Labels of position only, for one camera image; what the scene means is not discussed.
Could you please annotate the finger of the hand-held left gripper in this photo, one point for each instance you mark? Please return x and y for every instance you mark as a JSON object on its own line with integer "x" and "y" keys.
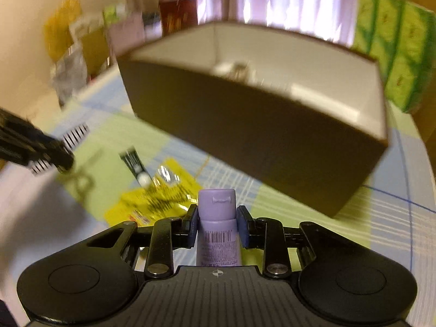
{"x": 17, "y": 151}
{"x": 41, "y": 139}

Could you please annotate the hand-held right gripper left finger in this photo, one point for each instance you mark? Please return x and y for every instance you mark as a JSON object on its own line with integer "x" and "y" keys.
{"x": 192, "y": 224}

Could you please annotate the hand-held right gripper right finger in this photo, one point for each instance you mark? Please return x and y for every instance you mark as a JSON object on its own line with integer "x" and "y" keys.
{"x": 242, "y": 226}

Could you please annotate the purple tube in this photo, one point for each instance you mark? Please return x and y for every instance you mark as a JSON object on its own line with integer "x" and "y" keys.
{"x": 217, "y": 224}

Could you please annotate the black comb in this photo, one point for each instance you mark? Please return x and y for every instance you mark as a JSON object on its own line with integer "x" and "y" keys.
{"x": 76, "y": 134}

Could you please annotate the brown cardboard box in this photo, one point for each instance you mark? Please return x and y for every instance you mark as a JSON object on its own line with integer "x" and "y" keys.
{"x": 259, "y": 136}

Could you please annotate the desktop with checked tablecloth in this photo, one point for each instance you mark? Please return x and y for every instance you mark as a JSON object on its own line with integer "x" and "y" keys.
{"x": 374, "y": 231}

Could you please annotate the yellow packet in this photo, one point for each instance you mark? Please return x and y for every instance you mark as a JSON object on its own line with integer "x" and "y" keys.
{"x": 156, "y": 197}

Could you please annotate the silver plastic bag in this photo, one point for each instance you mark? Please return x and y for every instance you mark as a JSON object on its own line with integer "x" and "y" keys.
{"x": 70, "y": 75}

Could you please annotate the small black tube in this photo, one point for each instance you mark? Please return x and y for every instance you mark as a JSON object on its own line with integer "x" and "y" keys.
{"x": 134, "y": 165}

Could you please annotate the tan cardboard box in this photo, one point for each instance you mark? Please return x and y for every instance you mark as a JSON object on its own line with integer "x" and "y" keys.
{"x": 97, "y": 51}

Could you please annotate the yellow plastic bag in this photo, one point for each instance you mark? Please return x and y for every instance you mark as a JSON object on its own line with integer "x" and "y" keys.
{"x": 61, "y": 27}

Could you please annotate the white cardboard hanger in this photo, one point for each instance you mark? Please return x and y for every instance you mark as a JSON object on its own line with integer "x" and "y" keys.
{"x": 85, "y": 25}

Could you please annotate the pink paper bag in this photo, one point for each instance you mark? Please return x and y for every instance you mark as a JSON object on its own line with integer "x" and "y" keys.
{"x": 126, "y": 34}

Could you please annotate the small green box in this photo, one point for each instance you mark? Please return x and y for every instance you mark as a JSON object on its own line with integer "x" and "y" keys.
{"x": 114, "y": 13}

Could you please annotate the red gift box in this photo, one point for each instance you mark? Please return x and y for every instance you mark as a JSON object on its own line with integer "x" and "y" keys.
{"x": 177, "y": 17}

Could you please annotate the pale pink curtain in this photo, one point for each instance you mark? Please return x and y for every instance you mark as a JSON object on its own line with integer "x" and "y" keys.
{"x": 272, "y": 0}

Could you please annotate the stack of green tissue packs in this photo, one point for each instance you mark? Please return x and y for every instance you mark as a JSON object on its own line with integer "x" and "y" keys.
{"x": 395, "y": 47}

